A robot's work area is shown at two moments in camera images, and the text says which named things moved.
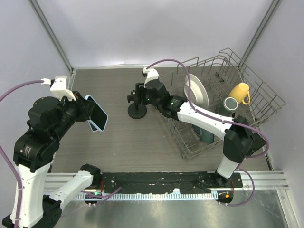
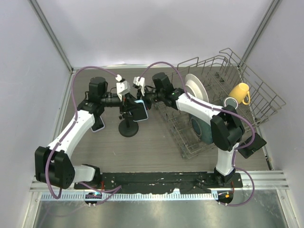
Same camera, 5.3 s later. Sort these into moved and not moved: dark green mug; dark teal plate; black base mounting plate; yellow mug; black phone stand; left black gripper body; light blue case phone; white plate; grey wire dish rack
Moved: light blue case phone; black phone stand; left black gripper body
Not moved: black base mounting plate; white plate; yellow mug; grey wire dish rack; dark green mug; dark teal plate
